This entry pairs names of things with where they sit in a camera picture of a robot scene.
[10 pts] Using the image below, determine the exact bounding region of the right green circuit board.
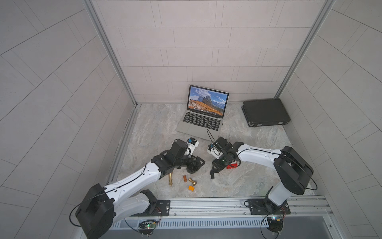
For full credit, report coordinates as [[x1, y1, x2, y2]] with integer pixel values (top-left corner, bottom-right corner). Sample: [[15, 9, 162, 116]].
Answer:
[[267, 217, 284, 234]]

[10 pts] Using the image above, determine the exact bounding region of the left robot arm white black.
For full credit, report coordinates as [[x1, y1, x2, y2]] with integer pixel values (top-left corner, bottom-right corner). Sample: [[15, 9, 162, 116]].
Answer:
[[72, 137, 205, 239]]

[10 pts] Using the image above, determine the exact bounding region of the black flat case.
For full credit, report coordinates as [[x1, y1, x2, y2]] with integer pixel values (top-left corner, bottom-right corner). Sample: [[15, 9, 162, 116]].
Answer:
[[242, 99, 291, 127]]

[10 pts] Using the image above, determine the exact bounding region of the left green circuit board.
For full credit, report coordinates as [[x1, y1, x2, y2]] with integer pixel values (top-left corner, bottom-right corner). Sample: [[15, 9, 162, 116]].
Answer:
[[137, 220, 158, 237]]

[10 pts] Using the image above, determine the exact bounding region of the black wireless mouse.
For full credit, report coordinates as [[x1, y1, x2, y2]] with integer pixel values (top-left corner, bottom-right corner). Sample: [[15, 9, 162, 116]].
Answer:
[[187, 163, 199, 174]]

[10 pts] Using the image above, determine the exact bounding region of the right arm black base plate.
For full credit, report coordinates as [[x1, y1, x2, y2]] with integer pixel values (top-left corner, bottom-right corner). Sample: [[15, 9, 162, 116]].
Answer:
[[244, 187, 291, 215]]

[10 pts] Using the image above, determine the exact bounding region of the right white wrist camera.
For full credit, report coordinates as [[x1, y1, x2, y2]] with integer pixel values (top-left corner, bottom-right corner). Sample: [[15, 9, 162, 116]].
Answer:
[[208, 143, 223, 159]]

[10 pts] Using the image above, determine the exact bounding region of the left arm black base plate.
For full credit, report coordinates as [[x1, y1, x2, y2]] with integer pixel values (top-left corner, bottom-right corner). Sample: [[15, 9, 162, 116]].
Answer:
[[131, 190, 171, 217]]

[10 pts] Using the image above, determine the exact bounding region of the tall gold chess piece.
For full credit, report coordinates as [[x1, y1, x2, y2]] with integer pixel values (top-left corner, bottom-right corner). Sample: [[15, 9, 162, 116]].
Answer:
[[169, 172, 173, 187]]

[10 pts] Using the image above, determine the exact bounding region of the small gold chess pawn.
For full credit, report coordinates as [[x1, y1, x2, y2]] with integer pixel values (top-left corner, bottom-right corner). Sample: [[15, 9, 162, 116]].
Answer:
[[188, 178, 197, 187]]

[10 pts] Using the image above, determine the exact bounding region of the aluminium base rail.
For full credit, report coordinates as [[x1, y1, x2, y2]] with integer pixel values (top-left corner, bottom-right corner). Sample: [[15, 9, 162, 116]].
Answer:
[[110, 196, 344, 239]]

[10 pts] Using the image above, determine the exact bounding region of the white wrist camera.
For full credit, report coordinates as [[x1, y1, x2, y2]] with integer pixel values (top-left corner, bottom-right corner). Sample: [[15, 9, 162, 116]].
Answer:
[[186, 137, 199, 157], [208, 143, 223, 159]]

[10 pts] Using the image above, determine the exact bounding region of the silver laptop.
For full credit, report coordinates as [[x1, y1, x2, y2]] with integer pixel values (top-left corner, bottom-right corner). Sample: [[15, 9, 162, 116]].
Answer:
[[176, 85, 229, 142]]

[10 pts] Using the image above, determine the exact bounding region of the green circuit board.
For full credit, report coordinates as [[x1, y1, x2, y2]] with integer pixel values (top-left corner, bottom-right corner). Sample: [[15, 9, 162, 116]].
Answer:
[[267, 217, 284, 234], [137, 220, 158, 237]]

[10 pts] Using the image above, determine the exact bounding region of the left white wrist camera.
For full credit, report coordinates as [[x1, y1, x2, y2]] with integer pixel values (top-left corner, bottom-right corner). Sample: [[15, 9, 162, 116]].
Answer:
[[186, 137, 199, 157]]

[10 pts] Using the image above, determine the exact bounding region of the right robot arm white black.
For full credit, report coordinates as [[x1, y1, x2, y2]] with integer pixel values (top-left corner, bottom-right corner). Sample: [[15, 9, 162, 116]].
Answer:
[[208, 137, 314, 214]]

